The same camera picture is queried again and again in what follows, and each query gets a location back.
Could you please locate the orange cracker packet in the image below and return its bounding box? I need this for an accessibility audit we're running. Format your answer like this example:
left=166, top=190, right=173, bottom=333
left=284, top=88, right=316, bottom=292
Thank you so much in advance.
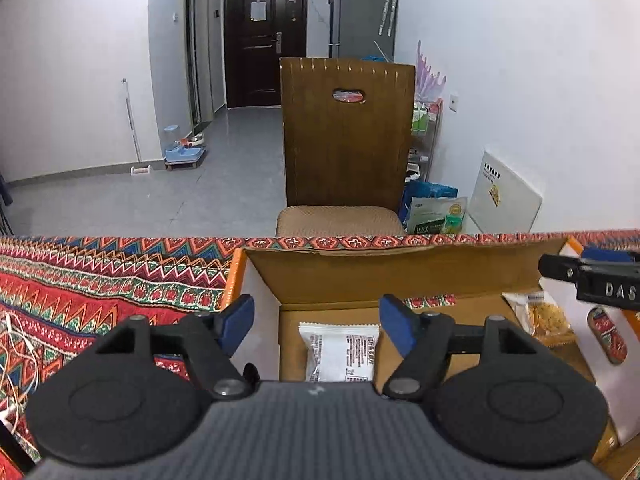
left=502, top=290, right=572, bottom=337

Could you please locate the white printed snack packet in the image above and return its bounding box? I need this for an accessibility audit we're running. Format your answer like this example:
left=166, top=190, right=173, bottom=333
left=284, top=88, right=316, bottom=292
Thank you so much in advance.
left=298, top=322, right=380, bottom=382

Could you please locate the orange cardboard snack box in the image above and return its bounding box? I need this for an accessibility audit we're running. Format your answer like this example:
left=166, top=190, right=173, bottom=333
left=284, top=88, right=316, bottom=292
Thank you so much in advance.
left=220, top=238, right=639, bottom=478

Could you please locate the patterned red tablecloth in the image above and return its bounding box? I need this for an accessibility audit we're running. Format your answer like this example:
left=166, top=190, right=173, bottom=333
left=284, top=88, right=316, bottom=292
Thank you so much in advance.
left=1, top=233, right=608, bottom=479

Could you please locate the blue pet feeder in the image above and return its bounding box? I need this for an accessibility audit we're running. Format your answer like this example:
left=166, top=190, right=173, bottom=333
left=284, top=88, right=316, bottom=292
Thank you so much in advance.
left=164, top=131, right=206, bottom=170

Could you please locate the metal storage rack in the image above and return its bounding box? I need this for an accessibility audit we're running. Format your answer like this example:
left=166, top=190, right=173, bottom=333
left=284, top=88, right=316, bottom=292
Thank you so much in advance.
left=408, top=98, right=442, bottom=181

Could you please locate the brown wooden chair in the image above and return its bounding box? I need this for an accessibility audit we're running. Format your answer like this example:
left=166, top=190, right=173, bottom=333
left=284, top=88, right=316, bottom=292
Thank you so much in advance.
left=276, top=58, right=416, bottom=237

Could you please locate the dark entrance door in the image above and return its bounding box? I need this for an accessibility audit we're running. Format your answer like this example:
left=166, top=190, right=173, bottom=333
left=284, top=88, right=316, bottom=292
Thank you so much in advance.
left=224, top=0, right=307, bottom=108

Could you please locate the grey refrigerator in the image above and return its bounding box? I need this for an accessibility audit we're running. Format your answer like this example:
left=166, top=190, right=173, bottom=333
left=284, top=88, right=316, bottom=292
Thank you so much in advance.
left=329, top=0, right=398, bottom=62

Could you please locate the white board against wall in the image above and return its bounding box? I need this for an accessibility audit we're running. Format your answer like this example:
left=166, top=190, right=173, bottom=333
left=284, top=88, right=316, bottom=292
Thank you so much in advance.
left=468, top=151, right=542, bottom=234

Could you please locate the white earphone cable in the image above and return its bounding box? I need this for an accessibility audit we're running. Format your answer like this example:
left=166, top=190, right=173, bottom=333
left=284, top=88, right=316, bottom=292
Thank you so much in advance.
left=0, top=309, right=42, bottom=441

